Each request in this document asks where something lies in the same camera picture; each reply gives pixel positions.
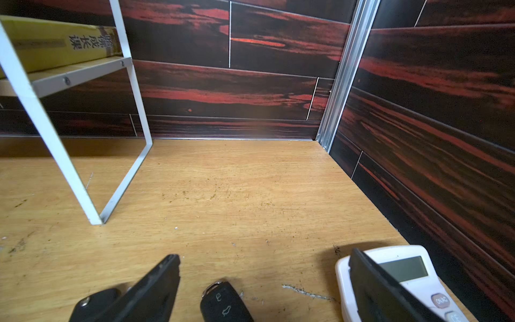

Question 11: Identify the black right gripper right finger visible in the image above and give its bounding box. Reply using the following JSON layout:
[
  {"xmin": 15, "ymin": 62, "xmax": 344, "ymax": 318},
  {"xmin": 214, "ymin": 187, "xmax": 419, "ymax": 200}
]
[{"xmin": 350, "ymin": 248, "xmax": 443, "ymax": 322}]

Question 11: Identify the yellow book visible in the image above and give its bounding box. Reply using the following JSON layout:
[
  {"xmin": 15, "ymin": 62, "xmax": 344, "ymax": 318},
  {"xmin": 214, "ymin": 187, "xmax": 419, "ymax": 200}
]
[{"xmin": 1, "ymin": 16, "xmax": 122, "ymax": 73}]

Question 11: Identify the white calculator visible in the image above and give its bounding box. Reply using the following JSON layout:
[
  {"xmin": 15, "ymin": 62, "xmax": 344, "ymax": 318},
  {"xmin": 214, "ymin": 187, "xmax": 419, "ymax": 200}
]
[{"xmin": 335, "ymin": 246, "xmax": 467, "ymax": 321}]

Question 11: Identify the black car key with ring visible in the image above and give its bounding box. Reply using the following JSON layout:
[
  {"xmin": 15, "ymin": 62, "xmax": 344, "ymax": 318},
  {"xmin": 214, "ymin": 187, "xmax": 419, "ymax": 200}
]
[{"xmin": 200, "ymin": 280, "xmax": 253, "ymax": 322}]

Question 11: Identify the black flip car key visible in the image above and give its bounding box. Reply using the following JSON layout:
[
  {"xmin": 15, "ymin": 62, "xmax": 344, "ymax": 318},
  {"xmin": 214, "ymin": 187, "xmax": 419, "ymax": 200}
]
[{"xmin": 69, "ymin": 288, "xmax": 121, "ymax": 322}]

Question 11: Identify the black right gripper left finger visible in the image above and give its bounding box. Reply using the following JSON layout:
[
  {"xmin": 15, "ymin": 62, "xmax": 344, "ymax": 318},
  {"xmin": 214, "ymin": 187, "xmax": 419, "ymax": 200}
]
[{"xmin": 93, "ymin": 254, "xmax": 181, "ymax": 321}]

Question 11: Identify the white metal shelf rack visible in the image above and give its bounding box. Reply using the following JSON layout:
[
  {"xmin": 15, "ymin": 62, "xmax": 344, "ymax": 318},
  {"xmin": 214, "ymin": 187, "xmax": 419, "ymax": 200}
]
[{"xmin": 1, "ymin": 1, "xmax": 170, "ymax": 225}]

